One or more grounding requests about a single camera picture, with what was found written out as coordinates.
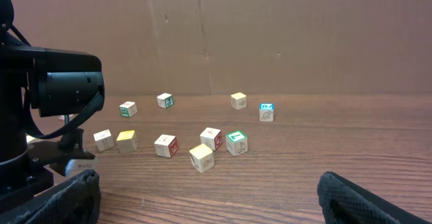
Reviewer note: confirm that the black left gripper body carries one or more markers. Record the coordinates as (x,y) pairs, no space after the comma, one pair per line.
(56,155)

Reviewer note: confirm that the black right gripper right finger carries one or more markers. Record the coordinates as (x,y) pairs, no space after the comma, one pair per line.
(344,202)

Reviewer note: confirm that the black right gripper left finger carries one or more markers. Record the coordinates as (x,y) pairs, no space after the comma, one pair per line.
(76,200)

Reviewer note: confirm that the white block red side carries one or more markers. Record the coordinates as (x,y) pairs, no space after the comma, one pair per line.
(63,117)

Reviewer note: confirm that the green top block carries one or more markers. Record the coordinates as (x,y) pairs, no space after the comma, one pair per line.
(236,142)

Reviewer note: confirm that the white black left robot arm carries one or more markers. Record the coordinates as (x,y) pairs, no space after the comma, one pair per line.
(46,95)

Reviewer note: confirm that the white block red sides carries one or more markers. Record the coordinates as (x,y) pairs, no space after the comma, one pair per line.
(104,140)

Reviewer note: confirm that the yellow top block centre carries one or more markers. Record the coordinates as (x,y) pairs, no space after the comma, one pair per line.
(127,141)

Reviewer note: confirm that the yellow block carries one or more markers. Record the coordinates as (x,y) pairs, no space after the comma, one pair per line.
(238,100)
(127,141)
(202,158)

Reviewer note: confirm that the green sided block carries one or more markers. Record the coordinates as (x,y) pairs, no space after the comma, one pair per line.
(128,109)

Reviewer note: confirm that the white block centre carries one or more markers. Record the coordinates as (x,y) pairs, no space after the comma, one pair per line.
(166,145)

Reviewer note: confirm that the white block top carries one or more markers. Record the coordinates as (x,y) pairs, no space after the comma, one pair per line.
(165,100)

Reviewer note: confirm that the blue top block right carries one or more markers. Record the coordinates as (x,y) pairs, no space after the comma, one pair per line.
(266,112)

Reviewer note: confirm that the yellow block lower right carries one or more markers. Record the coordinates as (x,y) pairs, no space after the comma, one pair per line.
(202,158)

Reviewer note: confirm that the white block right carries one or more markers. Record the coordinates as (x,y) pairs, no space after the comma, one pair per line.
(211,137)

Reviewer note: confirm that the yellow block top right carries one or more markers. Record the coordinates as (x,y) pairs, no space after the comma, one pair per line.
(238,100)

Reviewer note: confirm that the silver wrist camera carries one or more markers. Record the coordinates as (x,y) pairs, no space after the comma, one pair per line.
(76,166)

